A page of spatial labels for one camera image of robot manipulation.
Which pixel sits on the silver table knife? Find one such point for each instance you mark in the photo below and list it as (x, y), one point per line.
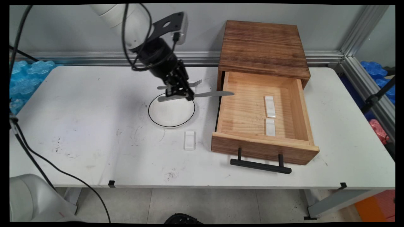
(214, 93)

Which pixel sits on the orange box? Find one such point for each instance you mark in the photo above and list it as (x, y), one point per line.
(378, 208)

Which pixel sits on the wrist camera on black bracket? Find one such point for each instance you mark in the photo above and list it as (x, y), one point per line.
(169, 25)

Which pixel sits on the dark wooden cabinet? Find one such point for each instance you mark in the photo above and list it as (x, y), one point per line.
(262, 44)

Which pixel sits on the silver fork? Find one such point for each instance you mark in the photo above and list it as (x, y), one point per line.
(197, 83)

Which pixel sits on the red plastic bag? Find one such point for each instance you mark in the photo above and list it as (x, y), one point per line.
(377, 129)

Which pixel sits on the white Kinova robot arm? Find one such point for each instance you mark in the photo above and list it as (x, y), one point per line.
(126, 22)

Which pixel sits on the black table edge clip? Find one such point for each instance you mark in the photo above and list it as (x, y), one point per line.
(342, 186)
(111, 183)

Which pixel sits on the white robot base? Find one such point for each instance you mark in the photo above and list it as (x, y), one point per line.
(28, 198)

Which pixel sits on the white plate with black rim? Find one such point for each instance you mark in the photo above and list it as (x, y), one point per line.
(170, 113)

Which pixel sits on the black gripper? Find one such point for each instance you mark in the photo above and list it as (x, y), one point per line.
(161, 61)

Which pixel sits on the white cutlery rest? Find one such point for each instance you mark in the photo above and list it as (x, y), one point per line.
(194, 88)
(189, 142)
(270, 107)
(270, 127)

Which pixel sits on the black round object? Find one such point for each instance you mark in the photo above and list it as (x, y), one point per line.
(183, 219)

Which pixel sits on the grey table leg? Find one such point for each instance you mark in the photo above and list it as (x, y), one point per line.
(72, 195)
(334, 203)

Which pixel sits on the aluminium frame post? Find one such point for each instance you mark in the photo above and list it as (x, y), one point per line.
(363, 28)

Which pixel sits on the blue foam sheet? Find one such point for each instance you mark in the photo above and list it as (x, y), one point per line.
(34, 69)
(374, 69)

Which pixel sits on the light wooden drawer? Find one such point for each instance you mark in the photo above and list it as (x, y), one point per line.
(243, 110)

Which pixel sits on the aluminium frame rail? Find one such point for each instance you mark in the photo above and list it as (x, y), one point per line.
(94, 58)
(366, 85)

